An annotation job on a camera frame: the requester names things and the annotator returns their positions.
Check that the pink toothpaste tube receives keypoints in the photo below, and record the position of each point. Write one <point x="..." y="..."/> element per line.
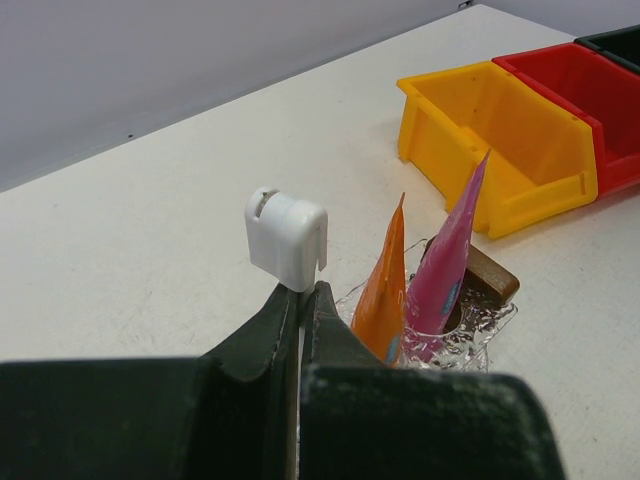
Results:
<point x="434" y="290"/>

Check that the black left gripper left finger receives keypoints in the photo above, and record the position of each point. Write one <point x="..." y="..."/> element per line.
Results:
<point x="228" y="414"/>

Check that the red plastic bin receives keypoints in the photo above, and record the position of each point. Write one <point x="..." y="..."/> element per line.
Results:
<point x="600" y="92"/>

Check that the yellow plastic bin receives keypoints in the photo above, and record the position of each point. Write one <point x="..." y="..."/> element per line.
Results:
<point x="541" y="158"/>

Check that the clear textured acrylic tray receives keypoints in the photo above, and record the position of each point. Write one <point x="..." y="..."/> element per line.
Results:
<point x="483" y="308"/>

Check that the orange toothpaste tube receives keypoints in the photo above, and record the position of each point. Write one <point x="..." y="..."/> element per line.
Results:
<point x="378" y="320"/>

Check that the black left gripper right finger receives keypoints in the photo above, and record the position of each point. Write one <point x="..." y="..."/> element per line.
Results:
<point x="360" y="419"/>

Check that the black plastic bin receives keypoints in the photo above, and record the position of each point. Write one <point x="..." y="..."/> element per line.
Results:
<point x="621" y="46"/>

